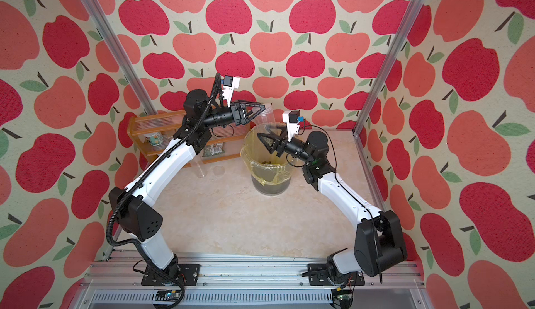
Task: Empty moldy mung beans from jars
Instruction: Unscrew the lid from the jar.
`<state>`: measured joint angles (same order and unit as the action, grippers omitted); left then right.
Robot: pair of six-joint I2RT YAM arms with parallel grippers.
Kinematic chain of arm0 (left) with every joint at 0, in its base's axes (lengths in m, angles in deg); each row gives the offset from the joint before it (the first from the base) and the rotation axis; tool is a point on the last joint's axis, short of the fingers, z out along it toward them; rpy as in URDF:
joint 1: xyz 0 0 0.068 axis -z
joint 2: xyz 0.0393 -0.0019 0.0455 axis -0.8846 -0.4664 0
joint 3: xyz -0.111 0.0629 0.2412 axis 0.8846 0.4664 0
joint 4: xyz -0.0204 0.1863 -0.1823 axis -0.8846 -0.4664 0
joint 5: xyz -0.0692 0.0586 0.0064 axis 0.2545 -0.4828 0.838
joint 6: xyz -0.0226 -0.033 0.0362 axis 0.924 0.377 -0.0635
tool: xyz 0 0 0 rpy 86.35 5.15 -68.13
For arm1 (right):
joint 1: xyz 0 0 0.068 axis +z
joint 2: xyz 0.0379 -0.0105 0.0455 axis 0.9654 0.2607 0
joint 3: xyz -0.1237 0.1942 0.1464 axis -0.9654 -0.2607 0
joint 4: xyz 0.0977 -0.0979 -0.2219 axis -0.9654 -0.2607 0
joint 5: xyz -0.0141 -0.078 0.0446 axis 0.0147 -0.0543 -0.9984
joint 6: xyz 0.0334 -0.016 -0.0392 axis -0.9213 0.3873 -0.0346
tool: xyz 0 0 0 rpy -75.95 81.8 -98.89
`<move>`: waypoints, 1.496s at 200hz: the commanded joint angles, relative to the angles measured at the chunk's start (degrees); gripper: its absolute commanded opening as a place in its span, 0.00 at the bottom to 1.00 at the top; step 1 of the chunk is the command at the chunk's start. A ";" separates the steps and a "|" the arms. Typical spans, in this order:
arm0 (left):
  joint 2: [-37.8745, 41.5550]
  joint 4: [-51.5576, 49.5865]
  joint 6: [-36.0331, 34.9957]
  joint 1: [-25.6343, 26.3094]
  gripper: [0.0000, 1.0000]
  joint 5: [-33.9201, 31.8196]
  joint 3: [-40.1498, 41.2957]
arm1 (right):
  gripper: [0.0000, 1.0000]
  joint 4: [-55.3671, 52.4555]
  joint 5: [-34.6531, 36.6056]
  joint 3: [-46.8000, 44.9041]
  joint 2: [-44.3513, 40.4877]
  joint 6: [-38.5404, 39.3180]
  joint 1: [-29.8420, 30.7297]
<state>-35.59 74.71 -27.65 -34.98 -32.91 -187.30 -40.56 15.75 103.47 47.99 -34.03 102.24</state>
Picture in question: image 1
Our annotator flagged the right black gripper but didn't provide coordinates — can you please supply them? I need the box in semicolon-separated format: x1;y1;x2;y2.
261;125;313;169

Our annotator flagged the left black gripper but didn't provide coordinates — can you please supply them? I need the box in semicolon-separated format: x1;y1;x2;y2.
202;98;265;131

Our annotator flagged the short clear jar with beans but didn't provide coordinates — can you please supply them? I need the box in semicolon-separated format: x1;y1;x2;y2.
254;103;277;133

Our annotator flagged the tall clear jar with beans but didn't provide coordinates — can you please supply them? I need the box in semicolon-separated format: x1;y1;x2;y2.
191;157;207;178

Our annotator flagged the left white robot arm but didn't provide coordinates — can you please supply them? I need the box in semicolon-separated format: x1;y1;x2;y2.
106;90;266;288

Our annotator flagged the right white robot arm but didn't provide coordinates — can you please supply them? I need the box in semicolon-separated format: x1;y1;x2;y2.
257;131;408;285

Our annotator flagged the grey bin with yellow bag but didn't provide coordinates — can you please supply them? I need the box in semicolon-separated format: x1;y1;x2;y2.
240;123;297;196

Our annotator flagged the orange wooden shelf rack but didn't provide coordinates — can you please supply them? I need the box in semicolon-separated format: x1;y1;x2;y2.
127;107;254;168

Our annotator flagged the green packet on shelf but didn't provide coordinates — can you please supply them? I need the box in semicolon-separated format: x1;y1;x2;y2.
202;143;225;158

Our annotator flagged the white printed cup on shelf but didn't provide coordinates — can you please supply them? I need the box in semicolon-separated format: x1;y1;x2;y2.
144;131;164;147

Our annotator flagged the small circuit board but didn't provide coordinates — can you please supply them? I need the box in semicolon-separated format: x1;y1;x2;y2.
155;290;183;302

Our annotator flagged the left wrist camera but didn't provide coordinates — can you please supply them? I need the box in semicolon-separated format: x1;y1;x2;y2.
218;76;240;106

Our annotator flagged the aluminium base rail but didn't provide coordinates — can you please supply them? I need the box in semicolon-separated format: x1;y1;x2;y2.
70;250;432;308

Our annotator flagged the left aluminium frame post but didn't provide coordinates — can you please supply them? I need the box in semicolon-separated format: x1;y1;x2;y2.
81;0;157;115

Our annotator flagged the aluminium frame post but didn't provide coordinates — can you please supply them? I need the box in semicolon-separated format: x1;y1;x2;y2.
81;0;157;115
353;0;426;140

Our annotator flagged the right aluminium frame post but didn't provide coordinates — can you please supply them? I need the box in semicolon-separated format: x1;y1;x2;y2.
353;0;426;140

